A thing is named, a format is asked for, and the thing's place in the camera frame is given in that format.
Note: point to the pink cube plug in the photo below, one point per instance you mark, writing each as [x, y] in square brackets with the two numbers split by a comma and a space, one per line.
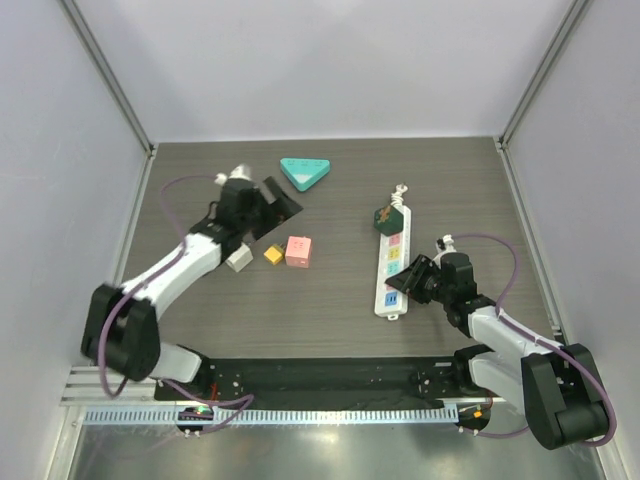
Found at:
[298, 252]

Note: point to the yellow cube plug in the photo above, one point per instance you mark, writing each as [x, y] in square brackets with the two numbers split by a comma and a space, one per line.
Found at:
[274, 254]

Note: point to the aluminium frame post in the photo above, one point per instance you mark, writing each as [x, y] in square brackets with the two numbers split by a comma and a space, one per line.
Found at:
[562, 36]
[106, 73]

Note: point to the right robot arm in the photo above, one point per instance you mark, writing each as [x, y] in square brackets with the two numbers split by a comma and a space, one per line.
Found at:
[557, 388]

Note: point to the dark green cube plug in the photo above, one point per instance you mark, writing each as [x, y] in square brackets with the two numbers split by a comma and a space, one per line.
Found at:
[388, 220]

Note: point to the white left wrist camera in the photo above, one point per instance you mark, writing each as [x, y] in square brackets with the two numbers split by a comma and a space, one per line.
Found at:
[238, 178]

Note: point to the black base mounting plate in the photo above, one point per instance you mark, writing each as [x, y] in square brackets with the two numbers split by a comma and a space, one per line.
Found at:
[339, 384]

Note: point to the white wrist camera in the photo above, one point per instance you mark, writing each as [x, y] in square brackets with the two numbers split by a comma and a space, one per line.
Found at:
[444, 245]
[238, 178]

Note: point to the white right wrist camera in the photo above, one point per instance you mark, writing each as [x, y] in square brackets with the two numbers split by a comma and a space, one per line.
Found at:
[444, 245]

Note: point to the teal triangular socket adapter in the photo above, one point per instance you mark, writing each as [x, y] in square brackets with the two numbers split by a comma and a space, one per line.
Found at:
[303, 173]

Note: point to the right aluminium frame post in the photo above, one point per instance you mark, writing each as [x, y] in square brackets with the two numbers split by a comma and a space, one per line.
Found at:
[562, 36]

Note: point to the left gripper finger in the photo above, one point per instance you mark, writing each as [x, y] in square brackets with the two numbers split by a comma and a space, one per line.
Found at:
[282, 203]
[272, 220]

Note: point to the white power strip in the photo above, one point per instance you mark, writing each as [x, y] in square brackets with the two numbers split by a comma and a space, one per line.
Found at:
[393, 258]

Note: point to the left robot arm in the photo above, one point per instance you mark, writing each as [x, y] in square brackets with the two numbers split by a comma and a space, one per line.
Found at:
[121, 331]

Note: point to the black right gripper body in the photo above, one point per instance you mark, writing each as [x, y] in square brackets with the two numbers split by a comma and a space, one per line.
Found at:
[417, 276]

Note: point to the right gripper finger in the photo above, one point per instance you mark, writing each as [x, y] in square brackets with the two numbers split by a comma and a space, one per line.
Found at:
[422, 265]
[405, 282]

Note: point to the left aluminium frame post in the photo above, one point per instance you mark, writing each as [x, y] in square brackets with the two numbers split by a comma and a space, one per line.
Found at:
[106, 73]

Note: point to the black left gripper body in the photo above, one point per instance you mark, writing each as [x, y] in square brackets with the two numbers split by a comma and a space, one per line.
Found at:
[260, 215]

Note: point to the white slotted cable duct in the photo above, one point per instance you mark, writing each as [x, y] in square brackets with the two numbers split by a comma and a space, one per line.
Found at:
[185, 415]

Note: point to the white cube plug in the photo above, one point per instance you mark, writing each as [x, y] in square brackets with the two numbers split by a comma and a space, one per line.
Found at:
[240, 259]

